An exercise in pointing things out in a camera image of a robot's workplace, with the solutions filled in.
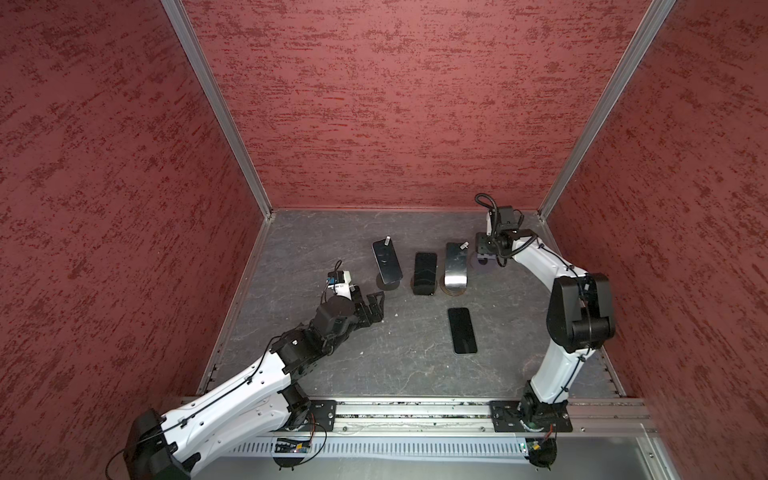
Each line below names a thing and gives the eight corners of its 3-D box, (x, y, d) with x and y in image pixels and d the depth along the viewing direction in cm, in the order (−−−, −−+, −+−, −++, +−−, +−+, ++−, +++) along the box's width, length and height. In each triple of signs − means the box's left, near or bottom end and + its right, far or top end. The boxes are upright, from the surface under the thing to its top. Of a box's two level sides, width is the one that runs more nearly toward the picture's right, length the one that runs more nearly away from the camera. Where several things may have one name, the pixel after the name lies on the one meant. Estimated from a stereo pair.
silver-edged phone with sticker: (441, 294, 99) (447, 274, 89) (442, 261, 108) (447, 239, 98) (462, 296, 98) (470, 276, 89) (461, 263, 107) (468, 241, 97)
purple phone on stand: (383, 289, 100) (383, 269, 90) (373, 262, 107) (371, 241, 97) (401, 284, 101) (402, 263, 91) (389, 257, 108) (389, 236, 99)
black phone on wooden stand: (413, 296, 98) (416, 277, 89) (412, 273, 104) (414, 252, 95) (434, 296, 98) (439, 277, 89) (431, 273, 104) (436, 252, 95)
